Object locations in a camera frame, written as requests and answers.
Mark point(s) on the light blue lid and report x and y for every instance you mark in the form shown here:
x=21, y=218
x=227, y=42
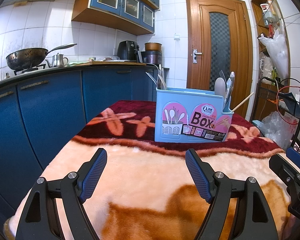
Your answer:
x=257, y=123

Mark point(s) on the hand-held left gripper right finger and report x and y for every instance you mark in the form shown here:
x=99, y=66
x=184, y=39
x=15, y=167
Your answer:
x=198, y=177

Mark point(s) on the white plastic bag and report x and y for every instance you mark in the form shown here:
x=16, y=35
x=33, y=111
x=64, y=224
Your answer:
x=277, y=52

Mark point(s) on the blue glass-door wall cabinet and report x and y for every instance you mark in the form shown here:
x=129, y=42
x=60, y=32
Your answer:
x=121, y=3

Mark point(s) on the grey spoon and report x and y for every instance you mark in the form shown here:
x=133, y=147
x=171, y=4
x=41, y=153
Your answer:
x=220, y=87

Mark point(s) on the red and peach blanket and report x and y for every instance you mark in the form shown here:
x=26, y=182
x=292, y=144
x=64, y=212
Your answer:
x=140, y=180

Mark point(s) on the wooden cutting board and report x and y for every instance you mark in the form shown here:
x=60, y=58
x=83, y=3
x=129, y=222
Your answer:
x=115, y=63

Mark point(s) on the wooden chopstick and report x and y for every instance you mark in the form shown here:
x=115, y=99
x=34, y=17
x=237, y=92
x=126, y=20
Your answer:
x=242, y=102

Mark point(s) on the steel fork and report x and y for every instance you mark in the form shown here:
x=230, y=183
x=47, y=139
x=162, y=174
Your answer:
x=162, y=82
x=222, y=74

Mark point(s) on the wooden door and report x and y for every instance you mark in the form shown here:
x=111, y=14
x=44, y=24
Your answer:
x=200, y=30

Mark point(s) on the dark rice cooker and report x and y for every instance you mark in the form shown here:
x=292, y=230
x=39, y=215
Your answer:
x=153, y=58

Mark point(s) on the black metal rack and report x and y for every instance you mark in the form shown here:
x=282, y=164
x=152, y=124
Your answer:
x=298, y=130

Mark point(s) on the black air fryer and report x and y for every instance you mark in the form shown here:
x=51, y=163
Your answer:
x=126, y=50

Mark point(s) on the gas stove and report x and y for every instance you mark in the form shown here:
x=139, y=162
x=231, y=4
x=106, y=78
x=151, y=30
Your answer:
x=30, y=70

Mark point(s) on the brown pot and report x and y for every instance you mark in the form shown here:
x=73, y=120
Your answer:
x=153, y=47

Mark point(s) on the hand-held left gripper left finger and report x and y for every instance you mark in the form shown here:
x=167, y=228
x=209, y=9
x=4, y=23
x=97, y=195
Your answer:
x=92, y=177

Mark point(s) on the white light switch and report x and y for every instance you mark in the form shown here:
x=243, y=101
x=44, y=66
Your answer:
x=177, y=36

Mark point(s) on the blue kitchen base cabinet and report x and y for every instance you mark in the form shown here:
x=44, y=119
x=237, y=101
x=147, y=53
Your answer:
x=47, y=115

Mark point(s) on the white jug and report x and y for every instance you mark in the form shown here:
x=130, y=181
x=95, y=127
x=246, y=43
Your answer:
x=265, y=67

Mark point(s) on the clear plastic bag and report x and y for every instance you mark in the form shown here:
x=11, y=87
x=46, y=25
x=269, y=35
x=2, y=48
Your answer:
x=277, y=127

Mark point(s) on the red and white mug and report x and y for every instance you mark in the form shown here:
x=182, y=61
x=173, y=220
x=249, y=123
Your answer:
x=264, y=7

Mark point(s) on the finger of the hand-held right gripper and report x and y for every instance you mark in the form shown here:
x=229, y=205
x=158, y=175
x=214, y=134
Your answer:
x=297, y=158
x=281, y=167

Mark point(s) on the light blue utensil box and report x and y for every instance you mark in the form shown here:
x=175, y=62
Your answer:
x=172, y=97

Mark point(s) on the steel kettle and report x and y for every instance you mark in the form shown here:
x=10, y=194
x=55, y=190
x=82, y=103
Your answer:
x=58, y=61

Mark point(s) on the black wok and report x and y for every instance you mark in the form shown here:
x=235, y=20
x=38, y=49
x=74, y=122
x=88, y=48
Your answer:
x=25, y=58

